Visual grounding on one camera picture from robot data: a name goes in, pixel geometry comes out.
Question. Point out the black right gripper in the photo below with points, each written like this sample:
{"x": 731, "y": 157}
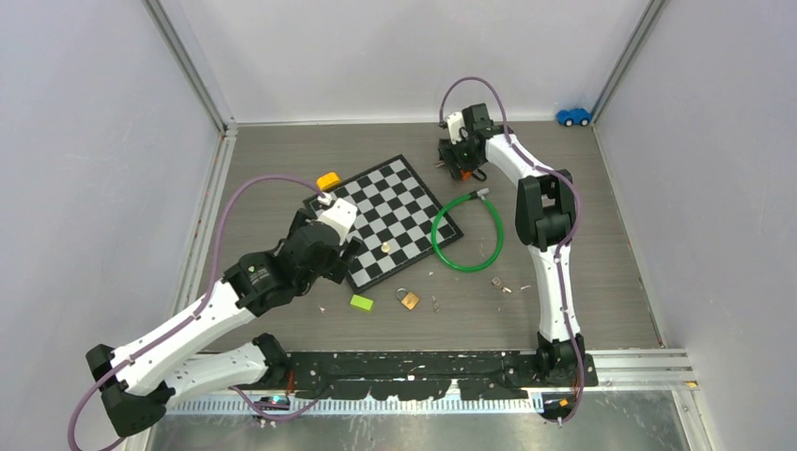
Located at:
{"x": 449, "y": 152}

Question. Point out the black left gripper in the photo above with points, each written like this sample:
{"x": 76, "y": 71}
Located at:
{"x": 337, "y": 265}

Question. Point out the orange black padlock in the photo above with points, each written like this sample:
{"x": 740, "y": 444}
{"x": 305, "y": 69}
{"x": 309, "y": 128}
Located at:
{"x": 477, "y": 174}

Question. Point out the green cable lock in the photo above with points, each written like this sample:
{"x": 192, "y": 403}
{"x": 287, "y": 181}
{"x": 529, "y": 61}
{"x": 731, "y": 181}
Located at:
{"x": 481, "y": 195}

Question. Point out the brass padlock with steel shackle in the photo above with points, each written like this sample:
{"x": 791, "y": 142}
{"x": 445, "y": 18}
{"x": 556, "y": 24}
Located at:
{"x": 407, "y": 298}

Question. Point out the silver cable lock keys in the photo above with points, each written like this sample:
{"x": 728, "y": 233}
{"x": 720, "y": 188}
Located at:
{"x": 500, "y": 285}

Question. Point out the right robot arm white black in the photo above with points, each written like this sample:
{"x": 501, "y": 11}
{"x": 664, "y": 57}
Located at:
{"x": 545, "y": 219}

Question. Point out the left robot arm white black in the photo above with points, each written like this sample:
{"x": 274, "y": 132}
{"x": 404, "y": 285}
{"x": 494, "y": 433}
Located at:
{"x": 141, "y": 380}

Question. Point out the lime green block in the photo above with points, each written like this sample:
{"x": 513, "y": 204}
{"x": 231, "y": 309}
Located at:
{"x": 361, "y": 303}

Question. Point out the black white chessboard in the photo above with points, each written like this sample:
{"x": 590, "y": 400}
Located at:
{"x": 396, "y": 206}

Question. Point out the yellow toy block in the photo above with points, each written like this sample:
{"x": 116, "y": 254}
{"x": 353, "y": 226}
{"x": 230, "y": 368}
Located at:
{"x": 328, "y": 182}

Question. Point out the blue toy car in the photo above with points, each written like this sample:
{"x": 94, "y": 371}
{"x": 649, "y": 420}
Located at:
{"x": 574, "y": 116}

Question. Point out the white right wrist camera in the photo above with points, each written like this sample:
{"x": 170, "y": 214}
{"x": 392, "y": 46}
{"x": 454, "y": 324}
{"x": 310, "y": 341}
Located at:
{"x": 456, "y": 127}

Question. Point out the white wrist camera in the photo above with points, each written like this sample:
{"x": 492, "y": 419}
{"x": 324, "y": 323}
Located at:
{"x": 339, "y": 214}
{"x": 456, "y": 127}

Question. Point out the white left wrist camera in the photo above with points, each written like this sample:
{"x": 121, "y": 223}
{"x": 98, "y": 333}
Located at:
{"x": 339, "y": 214}

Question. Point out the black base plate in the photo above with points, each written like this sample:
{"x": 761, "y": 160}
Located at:
{"x": 415, "y": 375}

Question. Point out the aluminium frame rail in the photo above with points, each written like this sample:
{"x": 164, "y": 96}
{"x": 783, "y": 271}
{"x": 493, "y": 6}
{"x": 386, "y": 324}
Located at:
{"x": 619, "y": 370}

